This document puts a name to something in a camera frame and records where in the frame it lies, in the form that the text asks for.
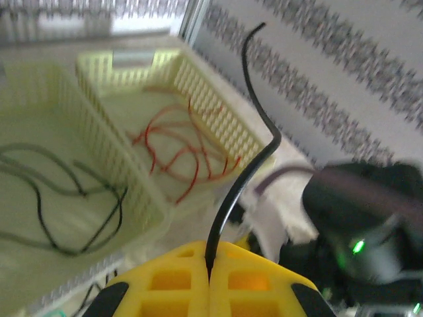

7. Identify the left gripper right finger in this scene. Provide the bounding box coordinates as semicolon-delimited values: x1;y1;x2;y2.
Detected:
210;240;336;317

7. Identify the aluminium frame post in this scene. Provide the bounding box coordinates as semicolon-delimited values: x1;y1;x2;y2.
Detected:
179;0;211;51

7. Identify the pale yellow perforated basket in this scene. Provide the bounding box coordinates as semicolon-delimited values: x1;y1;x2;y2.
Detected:
75;48;277;216
0;62;174;314

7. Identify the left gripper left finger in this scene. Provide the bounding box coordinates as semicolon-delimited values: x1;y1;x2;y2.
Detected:
81;240;211;317

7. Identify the black cable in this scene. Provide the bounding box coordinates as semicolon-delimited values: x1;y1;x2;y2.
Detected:
0;143;130;258
204;21;283;277

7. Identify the red cable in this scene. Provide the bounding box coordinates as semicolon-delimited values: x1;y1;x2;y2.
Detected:
127;84;243;204

